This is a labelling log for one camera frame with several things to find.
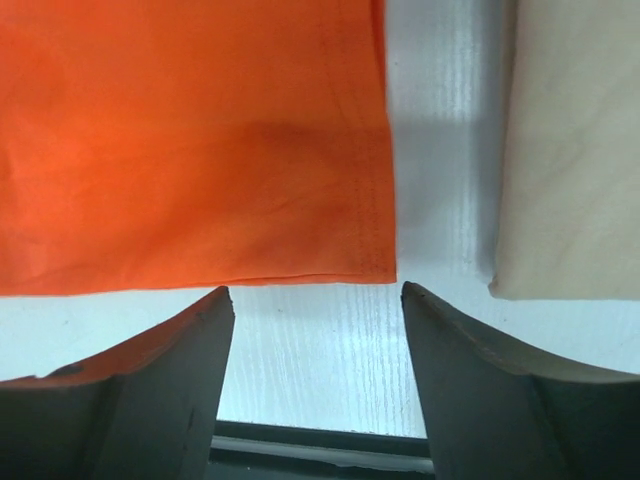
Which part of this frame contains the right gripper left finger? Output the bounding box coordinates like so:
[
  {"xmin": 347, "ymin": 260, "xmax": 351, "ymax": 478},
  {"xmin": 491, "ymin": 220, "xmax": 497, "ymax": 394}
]
[{"xmin": 1, "ymin": 287, "xmax": 235, "ymax": 479}]

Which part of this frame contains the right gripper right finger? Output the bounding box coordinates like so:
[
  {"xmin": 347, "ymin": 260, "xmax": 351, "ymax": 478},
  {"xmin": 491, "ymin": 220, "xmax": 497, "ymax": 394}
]
[{"xmin": 401, "ymin": 282, "xmax": 639, "ymax": 479}]

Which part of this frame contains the folded beige t shirt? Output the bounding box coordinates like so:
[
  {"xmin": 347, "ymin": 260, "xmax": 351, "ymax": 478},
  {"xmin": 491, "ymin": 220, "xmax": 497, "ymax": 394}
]
[{"xmin": 491, "ymin": 1, "xmax": 639, "ymax": 300}]

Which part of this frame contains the orange t shirt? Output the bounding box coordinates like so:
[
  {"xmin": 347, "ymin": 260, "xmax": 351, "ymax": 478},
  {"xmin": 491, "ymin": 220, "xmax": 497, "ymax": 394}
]
[{"xmin": 1, "ymin": 1, "xmax": 396, "ymax": 296}]

